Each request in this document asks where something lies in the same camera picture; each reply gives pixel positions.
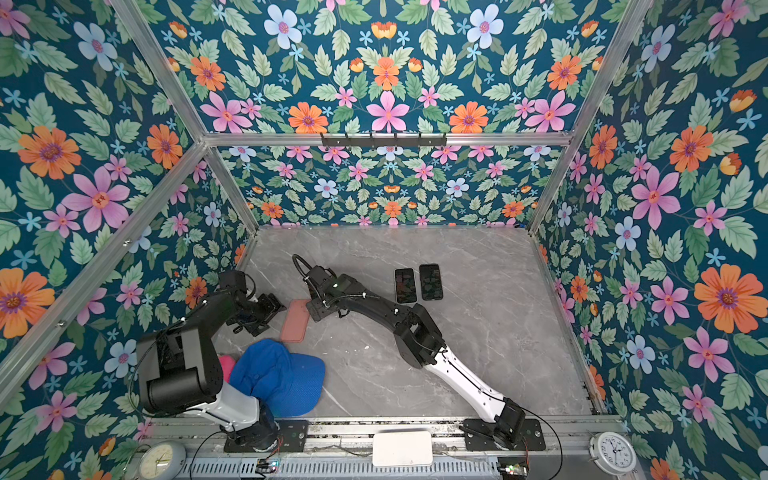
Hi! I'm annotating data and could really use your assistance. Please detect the pink phone case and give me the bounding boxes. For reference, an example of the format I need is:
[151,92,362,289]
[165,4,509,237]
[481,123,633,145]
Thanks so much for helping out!
[280,299,310,343]

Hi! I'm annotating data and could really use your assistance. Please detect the black phone case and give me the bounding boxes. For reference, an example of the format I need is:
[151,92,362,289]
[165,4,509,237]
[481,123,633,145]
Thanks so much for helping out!
[419,263,444,301]

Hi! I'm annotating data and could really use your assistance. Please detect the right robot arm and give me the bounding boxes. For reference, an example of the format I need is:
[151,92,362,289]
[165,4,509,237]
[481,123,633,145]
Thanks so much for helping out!
[292,254,526,450]

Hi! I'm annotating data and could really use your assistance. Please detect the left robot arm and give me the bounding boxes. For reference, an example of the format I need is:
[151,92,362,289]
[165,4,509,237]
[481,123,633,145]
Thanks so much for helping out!
[132,270,286,451]

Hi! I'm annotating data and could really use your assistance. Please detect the plush doll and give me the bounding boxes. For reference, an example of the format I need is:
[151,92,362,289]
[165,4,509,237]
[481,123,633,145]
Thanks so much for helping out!
[218,355,236,383]

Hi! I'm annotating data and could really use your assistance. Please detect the blue cap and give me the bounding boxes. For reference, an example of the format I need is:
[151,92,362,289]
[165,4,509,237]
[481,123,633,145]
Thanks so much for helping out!
[228,339,326,418]

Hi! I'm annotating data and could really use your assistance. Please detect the white box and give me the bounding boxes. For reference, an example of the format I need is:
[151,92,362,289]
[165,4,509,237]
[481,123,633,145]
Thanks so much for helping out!
[372,430,434,468]

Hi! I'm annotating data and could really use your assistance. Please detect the left round clock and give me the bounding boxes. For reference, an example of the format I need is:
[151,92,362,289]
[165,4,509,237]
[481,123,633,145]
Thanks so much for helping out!
[138,441,187,480]

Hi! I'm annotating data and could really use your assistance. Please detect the round clock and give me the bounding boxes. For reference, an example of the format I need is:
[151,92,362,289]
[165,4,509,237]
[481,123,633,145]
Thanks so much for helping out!
[138,441,187,480]
[589,432,637,476]

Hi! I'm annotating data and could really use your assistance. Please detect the right round clock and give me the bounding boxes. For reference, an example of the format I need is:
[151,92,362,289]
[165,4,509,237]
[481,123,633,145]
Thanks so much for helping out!
[589,432,637,476]

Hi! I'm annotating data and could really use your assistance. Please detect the black hook rail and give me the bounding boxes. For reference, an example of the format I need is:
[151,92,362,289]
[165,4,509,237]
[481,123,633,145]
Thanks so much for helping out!
[320,133,448,148]

